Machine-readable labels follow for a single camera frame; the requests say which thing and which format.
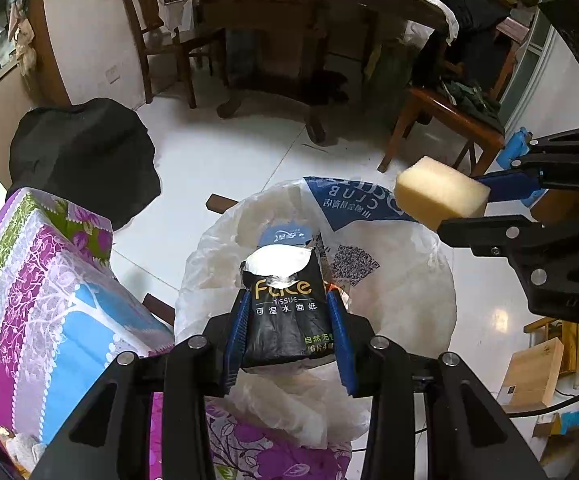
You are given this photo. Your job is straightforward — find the white plastic trash bag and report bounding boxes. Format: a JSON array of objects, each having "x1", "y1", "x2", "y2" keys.
[{"x1": 174, "y1": 176, "x2": 457, "y2": 451}]

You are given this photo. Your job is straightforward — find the brown wooden piece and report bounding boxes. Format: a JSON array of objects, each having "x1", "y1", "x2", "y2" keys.
[
  {"x1": 142, "y1": 294, "x2": 176, "y2": 327},
  {"x1": 206, "y1": 194, "x2": 236, "y2": 214}
]

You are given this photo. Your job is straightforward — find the black tissue pack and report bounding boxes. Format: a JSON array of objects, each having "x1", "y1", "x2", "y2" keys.
[{"x1": 238, "y1": 246, "x2": 343, "y2": 373}]

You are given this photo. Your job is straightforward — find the black jacket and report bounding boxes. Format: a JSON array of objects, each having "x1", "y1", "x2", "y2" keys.
[{"x1": 439, "y1": 0, "x2": 513, "y2": 63}]

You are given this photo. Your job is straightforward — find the yellow sponge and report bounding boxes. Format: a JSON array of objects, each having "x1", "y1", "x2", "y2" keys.
[{"x1": 394, "y1": 156, "x2": 491, "y2": 232}]

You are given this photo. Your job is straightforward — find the light wooden box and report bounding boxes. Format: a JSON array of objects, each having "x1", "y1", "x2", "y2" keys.
[{"x1": 497, "y1": 335, "x2": 567, "y2": 413}]

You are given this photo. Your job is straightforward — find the wooden dining table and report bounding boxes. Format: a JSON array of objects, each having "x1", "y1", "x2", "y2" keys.
[{"x1": 157, "y1": 0, "x2": 457, "y2": 143}]

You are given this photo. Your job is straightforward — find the hanging beige plastic bags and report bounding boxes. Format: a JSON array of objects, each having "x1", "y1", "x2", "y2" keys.
[{"x1": 8, "y1": 0, "x2": 39, "y2": 69}]

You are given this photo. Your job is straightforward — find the glass sliding door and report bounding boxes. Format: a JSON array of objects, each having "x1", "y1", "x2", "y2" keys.
[{"x1": 507, "y1": 0, "x2": 573, "y2": 128}]

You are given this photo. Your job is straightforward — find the blue plastic object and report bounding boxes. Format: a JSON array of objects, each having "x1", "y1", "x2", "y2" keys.
[{"x1": 498, "y1": 127, "x2": 535, "y2": 169}]

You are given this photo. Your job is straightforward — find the wooden chair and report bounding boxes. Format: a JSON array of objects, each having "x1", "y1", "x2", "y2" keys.
[
  {"x1": 120, "y1": 0, "x2": 230, "y2": 108},
  {"x1": 377, "y1": 15, "x2": 530, "y2": 176}
]

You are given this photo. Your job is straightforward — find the camouflage clothing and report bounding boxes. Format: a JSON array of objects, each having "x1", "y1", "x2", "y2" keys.
[{"x1": 437, "y1": 77, "x2": 504, "y2": 132}]

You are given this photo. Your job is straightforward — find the black fabric bag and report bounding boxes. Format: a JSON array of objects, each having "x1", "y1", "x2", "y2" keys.
[{"x1": 8, "y1": 98, "x2": 163, "y2": 231}]

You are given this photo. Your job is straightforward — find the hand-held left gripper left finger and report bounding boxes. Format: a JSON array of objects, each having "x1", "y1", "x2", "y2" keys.
[{"x1": 30, "y1": 287, "x2": 253, "y2": 480}]

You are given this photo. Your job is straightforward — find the purple floral tablecloth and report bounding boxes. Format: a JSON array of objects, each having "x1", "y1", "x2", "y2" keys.
[{"x1": 0, "y1": 187, "x2": 353, "y2": 480}]

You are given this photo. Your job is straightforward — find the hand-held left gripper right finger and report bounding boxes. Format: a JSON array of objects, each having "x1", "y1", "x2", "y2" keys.
[{"x1": 325, "y1": 292, "x2": 555, "y2": 480}]

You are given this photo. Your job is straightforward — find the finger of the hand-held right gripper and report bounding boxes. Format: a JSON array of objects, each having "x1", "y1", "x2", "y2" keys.
[
  {"x1": 437, "y1": 214, "x2": 560, "y2": 261},
  {"x1": 472, "y1": 127, "x2": 579, "y2": 207}
]

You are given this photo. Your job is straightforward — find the cardboard box with blue sheet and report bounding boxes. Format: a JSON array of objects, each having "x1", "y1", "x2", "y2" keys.
[{"x1": 532, "y1": 402, "x2": 579, "y2": 454}]

